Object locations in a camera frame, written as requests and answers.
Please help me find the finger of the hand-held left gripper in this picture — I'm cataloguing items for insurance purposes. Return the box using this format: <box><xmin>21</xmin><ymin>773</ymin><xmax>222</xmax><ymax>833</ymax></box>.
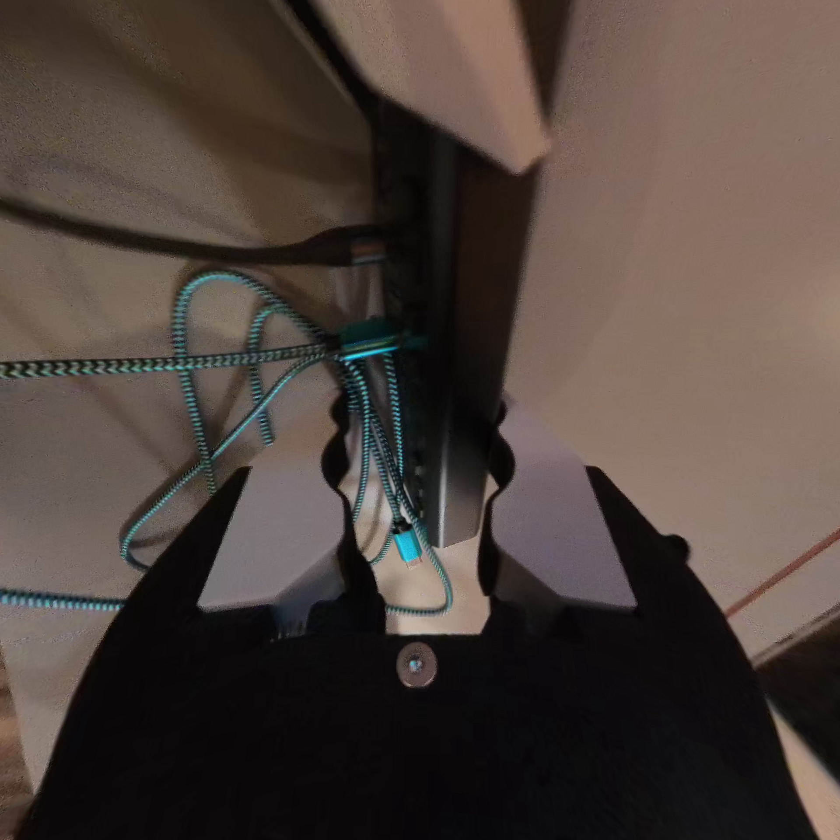
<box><xmin>307</xmin><ymin>0</ymin><xmax>573</xmax><ymax>175</ymax></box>

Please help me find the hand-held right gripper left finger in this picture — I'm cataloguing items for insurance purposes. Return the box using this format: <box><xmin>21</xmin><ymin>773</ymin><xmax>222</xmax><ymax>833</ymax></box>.
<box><xmin>196</xmin><ymin>392</ymin><xmax>389</xmax><ymax>632</ymax></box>

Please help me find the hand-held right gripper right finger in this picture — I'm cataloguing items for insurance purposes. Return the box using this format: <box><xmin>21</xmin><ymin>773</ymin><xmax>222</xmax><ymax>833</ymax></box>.
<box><xmin>478</xmin><ymin>399</ymin><xmax>641</xmax><ymax>632</ymax></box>

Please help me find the grey usb hub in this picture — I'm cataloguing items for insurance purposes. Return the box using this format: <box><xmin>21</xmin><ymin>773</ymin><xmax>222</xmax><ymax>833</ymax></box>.
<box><xmin>371</xmin><ymin>98</ymin><xmax>505</xmax><ymax>549</ymax></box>

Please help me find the teal braided usb cable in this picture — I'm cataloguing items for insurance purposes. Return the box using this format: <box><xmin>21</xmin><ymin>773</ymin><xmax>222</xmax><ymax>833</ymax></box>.
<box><xmin>0</xmin><ymin>269</ymin><xmax>457</xmax><ymax>618</ymax></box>

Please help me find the black cable with plug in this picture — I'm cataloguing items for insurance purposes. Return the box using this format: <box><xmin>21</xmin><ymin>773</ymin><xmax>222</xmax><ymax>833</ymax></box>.
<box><xmin>0</xmin><ymin>193</ymin><xmax>388</xmax><ymax>270</ymax></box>

